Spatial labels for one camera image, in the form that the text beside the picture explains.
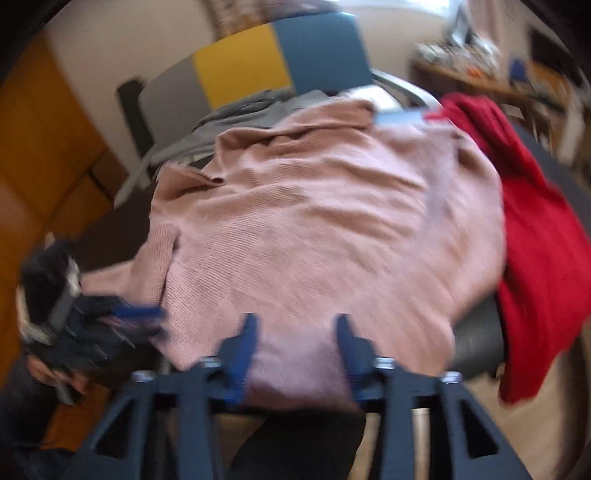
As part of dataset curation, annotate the person's left hand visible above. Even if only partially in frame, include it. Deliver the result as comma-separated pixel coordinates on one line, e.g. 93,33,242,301
25,354,92,407

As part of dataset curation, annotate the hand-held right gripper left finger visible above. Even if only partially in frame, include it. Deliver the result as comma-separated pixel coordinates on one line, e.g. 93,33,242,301
69,313,259,480

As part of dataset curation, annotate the grey garment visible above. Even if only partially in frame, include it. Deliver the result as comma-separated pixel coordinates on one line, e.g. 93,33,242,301
113,89,329,207

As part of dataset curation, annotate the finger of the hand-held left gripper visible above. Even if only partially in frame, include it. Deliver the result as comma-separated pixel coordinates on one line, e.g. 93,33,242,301
108,322,168,349
113,305,168,321

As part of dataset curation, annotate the silver metal rail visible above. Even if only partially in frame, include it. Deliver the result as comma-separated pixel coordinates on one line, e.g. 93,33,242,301
369,69,445,112

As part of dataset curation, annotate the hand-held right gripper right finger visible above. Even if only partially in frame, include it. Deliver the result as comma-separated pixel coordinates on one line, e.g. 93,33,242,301
335,313,532,480

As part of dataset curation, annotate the person's dark trouser leg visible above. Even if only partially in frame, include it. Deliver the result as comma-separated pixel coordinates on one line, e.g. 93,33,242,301
225,406,366,480

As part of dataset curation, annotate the white printed pillow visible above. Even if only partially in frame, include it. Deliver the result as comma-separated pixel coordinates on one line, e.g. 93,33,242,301
341,84,403,114

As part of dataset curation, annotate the black sofa with multicolour backrest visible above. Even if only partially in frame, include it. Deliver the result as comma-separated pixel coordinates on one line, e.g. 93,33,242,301
60,11,591,385

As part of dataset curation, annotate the red knit garment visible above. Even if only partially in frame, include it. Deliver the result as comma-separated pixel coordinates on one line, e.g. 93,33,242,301
425,92,591,405

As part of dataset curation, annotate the person's left forearm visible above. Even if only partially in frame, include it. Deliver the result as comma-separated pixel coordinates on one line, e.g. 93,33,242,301
0,364,63,480

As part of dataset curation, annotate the window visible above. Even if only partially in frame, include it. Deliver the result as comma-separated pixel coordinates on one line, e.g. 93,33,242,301
402,0,468,20

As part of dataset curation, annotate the pink knit sweater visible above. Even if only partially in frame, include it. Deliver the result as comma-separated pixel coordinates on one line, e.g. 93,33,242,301
78,99,507,412

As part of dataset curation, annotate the wooden wardrobe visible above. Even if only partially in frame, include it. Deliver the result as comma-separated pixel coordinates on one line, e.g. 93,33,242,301
0,36,126,370

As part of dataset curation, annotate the cluttered wooden desk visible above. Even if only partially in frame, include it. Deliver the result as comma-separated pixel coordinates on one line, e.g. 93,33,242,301
410,41,583,154

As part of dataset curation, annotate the black monitor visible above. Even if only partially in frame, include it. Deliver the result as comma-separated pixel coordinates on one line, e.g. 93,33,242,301
530,27,574,71

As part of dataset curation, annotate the pink printed curtain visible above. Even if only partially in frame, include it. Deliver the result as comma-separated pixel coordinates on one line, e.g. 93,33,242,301
202,0,265,41

